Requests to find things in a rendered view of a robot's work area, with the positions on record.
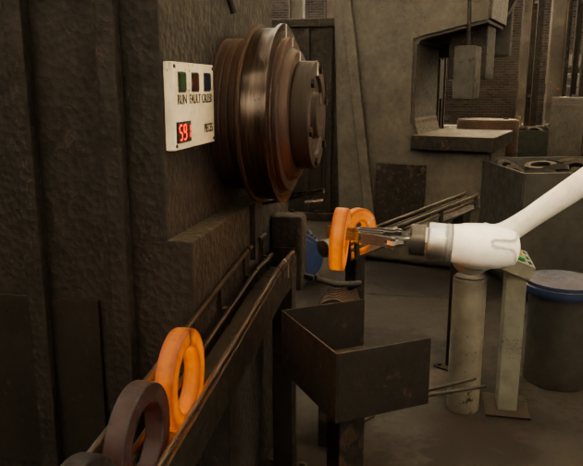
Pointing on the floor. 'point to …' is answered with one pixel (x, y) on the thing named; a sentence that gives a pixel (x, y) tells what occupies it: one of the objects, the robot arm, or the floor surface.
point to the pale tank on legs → (564, 55)
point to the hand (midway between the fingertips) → (341, 232)
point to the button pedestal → (510, 345)
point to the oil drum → (494, 128)
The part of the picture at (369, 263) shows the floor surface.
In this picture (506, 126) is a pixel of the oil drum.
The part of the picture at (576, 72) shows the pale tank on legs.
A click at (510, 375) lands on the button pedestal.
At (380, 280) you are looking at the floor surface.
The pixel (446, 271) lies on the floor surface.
